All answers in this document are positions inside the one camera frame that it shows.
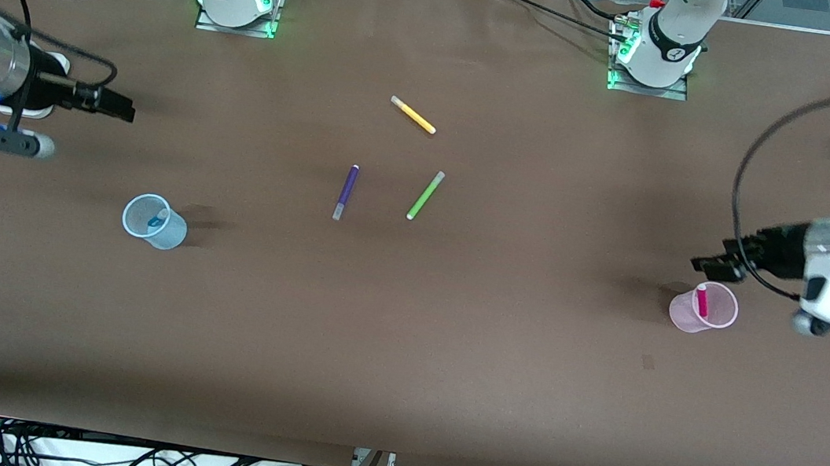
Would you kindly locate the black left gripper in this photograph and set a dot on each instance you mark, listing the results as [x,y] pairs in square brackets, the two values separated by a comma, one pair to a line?
[779,250]

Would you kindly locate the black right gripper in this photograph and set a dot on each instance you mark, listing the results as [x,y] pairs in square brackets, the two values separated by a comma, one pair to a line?
[52,89]

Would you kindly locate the pink marker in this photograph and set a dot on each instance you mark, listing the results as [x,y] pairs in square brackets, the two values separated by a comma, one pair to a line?
[702,298]

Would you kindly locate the blue marker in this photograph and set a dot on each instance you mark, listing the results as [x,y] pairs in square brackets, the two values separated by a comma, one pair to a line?
[156,218]

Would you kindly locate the pink mesh cup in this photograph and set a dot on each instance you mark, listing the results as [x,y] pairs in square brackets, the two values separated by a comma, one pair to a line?
[686,314]

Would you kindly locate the white desk lamp base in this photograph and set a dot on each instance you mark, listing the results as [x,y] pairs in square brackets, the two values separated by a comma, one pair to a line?
[34,112]

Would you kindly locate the blue mesh cup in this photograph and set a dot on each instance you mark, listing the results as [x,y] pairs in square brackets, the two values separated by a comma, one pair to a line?
[165,232]

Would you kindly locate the purple marker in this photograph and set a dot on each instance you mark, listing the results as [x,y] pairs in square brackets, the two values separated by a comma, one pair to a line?
[346,191]

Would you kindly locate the yellow marker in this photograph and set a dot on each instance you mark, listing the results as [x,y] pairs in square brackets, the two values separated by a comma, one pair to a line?
[414,115]

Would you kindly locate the green marker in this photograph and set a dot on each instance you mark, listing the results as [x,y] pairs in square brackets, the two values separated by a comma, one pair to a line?
[425,195]

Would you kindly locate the brown table cover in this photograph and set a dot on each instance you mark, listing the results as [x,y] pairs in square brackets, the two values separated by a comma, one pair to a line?
[400,358]

